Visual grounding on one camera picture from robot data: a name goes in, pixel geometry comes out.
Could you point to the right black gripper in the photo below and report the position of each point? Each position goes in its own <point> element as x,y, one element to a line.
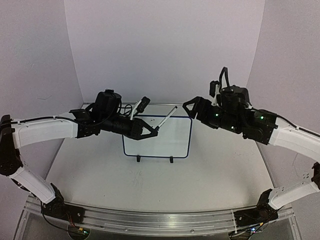
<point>203,109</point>

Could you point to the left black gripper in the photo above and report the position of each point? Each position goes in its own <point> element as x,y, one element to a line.
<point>137,126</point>

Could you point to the white whiteboard marker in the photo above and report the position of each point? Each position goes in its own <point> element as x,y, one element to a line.
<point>166,118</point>

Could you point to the blue framed whiteboard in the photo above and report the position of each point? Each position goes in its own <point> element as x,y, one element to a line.
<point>173,140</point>

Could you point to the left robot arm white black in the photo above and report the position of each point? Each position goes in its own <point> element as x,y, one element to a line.
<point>15,134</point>

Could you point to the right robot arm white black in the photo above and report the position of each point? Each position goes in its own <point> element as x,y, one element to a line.
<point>275,130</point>

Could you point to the left black whiteboard foot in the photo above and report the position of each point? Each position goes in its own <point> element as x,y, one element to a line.
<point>138,158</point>

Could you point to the black whiteboard foot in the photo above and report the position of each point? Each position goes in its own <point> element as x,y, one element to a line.
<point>171,159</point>
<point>138,158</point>

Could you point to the right black whiteboard foot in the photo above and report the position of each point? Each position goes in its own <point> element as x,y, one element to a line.
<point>171,159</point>

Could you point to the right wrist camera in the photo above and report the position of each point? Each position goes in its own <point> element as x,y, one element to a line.
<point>214,92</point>

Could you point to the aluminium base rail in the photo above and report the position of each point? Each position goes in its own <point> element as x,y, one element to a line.
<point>183,224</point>

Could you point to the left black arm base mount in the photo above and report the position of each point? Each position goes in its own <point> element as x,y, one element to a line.
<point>58,209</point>

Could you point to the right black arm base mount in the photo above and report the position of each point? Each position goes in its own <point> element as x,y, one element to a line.
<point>259,214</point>

